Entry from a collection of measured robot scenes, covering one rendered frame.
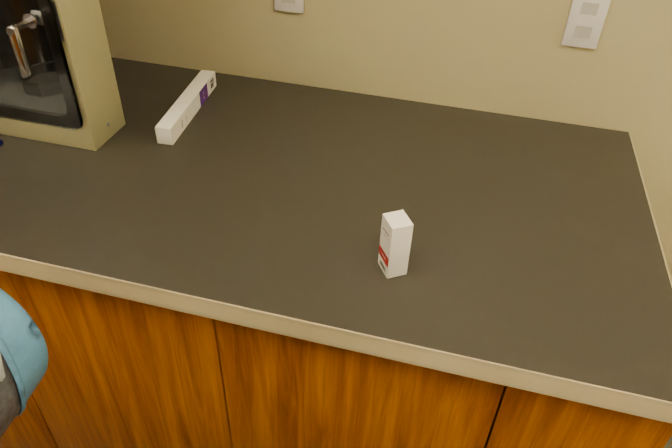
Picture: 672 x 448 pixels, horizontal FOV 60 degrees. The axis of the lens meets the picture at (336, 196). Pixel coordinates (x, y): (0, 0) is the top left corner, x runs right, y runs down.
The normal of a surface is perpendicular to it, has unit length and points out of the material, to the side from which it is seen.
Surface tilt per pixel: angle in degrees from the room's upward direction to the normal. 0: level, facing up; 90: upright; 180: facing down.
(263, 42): 90
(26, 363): 79
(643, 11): 90
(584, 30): 90
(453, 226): 0
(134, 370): 90
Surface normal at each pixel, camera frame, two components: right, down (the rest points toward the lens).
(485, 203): 0.00, -0.80
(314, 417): -0.25, 0.58
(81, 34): 0.97, 0.18
